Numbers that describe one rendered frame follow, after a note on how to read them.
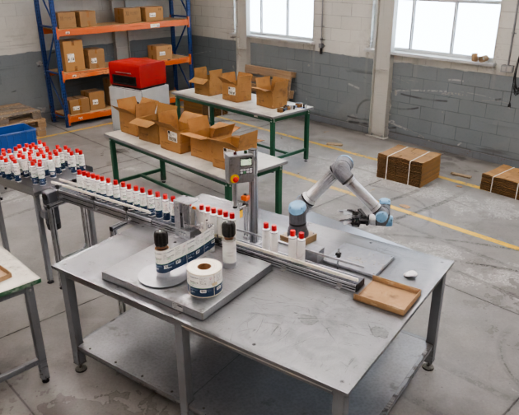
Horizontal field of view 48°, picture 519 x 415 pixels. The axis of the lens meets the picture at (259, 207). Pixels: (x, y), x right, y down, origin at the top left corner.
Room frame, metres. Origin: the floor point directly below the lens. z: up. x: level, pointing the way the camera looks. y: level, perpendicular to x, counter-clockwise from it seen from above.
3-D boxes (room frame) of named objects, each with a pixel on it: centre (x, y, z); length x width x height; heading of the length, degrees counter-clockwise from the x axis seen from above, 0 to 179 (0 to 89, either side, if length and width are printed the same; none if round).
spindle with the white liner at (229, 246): (3.13, 0.19, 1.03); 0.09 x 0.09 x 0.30
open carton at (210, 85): (8.70, 0.75, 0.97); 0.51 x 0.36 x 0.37; 137
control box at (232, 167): (3.54, 0.13, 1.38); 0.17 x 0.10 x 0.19; 110
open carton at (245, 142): (5.30, 0.23, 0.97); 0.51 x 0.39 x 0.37; 139
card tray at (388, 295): (2.83, -0.73, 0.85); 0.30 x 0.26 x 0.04; 55
